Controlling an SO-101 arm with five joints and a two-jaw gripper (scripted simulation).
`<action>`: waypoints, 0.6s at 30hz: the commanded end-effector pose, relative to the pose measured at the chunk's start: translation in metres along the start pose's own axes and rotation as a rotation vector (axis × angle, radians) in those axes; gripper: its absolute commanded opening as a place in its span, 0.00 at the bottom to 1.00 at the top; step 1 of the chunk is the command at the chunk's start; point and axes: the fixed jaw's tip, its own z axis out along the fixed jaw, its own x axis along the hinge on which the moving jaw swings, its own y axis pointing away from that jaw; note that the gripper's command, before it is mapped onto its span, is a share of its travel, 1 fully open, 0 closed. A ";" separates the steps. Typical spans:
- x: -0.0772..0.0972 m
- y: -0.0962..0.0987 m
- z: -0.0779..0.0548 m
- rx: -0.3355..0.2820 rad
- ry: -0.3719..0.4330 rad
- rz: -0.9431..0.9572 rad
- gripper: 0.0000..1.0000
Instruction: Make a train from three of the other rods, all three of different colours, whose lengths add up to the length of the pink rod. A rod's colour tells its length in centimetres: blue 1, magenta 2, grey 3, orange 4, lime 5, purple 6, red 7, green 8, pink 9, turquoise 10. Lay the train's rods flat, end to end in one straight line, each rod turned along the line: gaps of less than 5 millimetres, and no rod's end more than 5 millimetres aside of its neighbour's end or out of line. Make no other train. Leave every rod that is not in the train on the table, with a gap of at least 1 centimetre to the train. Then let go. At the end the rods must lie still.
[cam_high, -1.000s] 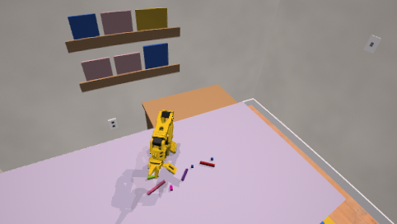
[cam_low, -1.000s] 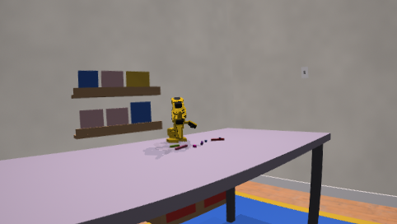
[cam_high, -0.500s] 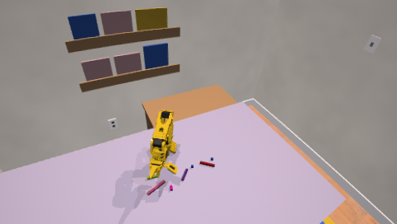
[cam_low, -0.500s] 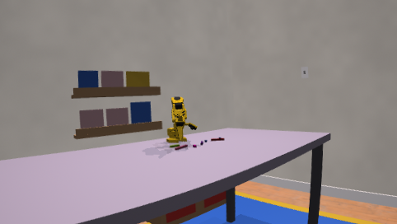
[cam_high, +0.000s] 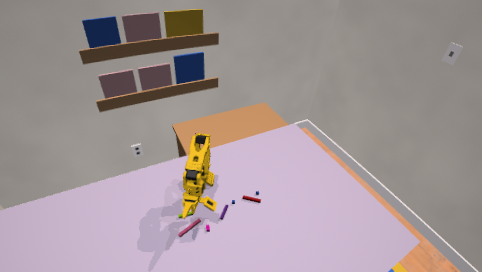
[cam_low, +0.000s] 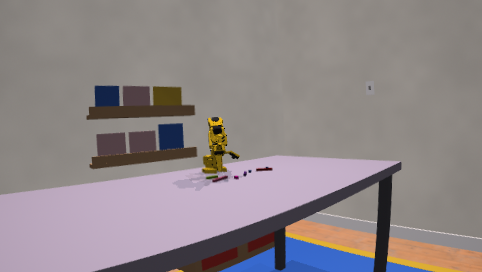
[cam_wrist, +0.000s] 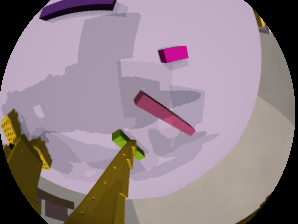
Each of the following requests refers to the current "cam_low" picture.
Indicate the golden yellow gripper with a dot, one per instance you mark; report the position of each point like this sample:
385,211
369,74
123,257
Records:
218,151

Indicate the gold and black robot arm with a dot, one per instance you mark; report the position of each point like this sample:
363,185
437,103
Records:
218,136

